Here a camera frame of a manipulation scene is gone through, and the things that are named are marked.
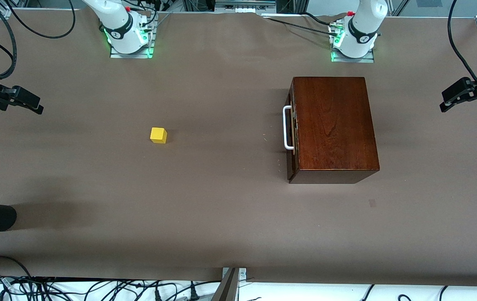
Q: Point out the yellow cube block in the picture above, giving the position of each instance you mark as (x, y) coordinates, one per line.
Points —
(158, 135)

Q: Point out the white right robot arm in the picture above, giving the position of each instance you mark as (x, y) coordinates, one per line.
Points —
(117, 21)

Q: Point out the metal base plate left arm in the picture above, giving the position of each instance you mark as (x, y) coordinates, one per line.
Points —
(353, 59)

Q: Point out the metal base plate right arm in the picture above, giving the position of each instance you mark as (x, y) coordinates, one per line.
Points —
(131, 55)

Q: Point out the dark wooden cabinet box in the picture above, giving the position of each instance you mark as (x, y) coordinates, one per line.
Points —
(334, 125)

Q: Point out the brown paper table cover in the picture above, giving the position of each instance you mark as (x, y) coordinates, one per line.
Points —
(179, 217)

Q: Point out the silver crossbar with sockets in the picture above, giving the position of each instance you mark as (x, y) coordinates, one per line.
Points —
(244, 4)

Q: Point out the black power plug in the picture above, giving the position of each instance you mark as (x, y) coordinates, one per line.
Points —
(194, 294)

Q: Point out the aluminium profile bar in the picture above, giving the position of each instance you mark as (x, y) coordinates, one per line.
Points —
(226, 288)

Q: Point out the silver corner bracket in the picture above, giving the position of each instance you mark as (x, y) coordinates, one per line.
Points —
(243, 274)

